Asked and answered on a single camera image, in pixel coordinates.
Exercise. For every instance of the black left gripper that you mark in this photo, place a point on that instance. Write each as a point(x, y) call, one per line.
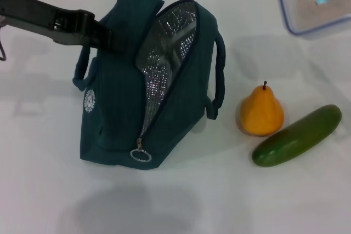
point(35, 19)

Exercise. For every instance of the teal insulated lunch bag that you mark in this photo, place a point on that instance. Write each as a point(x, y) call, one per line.
point(115, 108)

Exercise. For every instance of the orange pear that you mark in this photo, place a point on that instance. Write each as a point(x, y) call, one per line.
point(261, 113)

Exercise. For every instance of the clear blue-rimmed lunch box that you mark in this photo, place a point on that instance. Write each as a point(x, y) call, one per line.
point(315, 6)

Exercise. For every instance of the green cucumber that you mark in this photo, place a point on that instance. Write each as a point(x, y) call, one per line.
point(297, 135)

